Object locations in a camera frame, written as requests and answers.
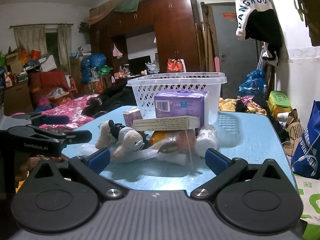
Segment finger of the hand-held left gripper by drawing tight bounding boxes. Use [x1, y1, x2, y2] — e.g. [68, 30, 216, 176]
[23, 112, 70, 126]
[15, 125, 93, 146]

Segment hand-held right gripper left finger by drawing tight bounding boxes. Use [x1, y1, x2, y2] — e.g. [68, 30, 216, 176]
[29, 147, 129, 202]

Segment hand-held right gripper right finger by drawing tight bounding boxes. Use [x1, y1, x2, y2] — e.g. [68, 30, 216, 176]
[191, 148, 296, 201]

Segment clear plastic bag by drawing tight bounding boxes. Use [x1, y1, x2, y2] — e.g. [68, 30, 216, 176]
[80, 124, 221, 167]

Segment beige plush toy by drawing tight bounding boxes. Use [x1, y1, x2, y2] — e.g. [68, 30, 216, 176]
[95, 120, 151, 161]

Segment small purple tissue packet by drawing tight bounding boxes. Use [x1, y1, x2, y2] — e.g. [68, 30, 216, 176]
[123, 106, 143, 128]

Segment orange snack packet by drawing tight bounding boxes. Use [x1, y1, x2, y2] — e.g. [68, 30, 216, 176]
[150, 130, 198, 155]

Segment beige box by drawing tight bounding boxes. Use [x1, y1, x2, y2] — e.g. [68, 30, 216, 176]
[132, 116, 201, 131]

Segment purple tissue pack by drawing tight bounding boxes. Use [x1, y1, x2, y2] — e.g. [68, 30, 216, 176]
[154, 91, 209, 120]

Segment white plastic basket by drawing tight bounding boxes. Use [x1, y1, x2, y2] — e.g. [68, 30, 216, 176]
[126, 72, 228, 126]

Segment pink floral blanket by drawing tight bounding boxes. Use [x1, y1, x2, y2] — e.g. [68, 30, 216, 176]
[11, 94, 101, 131]

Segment red armchair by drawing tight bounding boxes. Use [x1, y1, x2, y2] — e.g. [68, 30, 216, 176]
[27, 70, 72, 106]

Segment wooden side cabinet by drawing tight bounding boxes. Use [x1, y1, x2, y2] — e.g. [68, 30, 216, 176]
[4, 81, 33, 117]

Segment dark clothing pile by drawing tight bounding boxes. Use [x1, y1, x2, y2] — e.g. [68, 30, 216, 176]
[82, 82, 137, 118]

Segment yellow patterned cloth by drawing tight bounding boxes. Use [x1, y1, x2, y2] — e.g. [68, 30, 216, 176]
[219, 97, 238, 112]

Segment blue plastic bag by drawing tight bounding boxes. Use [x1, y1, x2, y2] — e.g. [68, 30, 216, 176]
[238, 68, 267, 98]
[80, 54, 107, 83]

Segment beige curtain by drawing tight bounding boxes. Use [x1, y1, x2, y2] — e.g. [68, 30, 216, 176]
[57, 24, 73, 76]
[12, 26, 48, 56]

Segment green box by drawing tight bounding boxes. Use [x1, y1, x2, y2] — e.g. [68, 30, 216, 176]
[268, 91, 292, 118]

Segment white hanging plastic bag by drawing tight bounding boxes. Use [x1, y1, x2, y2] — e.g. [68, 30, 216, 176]
[112, 44, 124, 59]

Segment black television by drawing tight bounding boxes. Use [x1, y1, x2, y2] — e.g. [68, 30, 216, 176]
[128, 56, 152, 76]

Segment blue shopping bag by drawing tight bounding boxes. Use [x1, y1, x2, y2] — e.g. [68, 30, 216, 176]
[291, 100, 320, 181]

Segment white crumpled plastic bag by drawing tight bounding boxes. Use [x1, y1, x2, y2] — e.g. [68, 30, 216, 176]
[146, 62, 160, 74]

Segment orange and white hanging bag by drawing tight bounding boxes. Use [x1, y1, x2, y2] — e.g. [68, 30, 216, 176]
[167, 58, 186, 73]

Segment green and white bag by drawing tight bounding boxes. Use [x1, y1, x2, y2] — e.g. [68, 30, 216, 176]
[294, 174, 320, 239]

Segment grey door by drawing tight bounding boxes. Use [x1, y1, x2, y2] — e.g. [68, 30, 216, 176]
[207, 2, 262, 98]

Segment cardboard box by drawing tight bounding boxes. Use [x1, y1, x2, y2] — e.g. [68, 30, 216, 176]
[89, 0, 113, 18]

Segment wooden boards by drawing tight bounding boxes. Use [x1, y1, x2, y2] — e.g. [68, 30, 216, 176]
[200, 2, 216, 72]

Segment brown wooden wardrobe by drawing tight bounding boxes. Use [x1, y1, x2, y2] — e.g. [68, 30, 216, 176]
[89, 0, 203, 81]

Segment green cloth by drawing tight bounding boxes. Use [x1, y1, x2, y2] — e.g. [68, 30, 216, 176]
[112, 0, 142, 13]

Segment black hanging garment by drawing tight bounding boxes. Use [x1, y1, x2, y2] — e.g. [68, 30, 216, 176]
[245, 9, 283, 67]

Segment white lettered sweatshirt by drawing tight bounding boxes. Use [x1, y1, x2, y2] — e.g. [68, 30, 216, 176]
[235, 0, 276, 41]

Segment brown hanging garment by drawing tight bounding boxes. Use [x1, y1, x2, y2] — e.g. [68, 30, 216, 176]
[303, 0, 320, 47]

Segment paper bag with handles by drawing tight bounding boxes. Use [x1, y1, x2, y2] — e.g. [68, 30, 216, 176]
[282, 108, 304, 157]

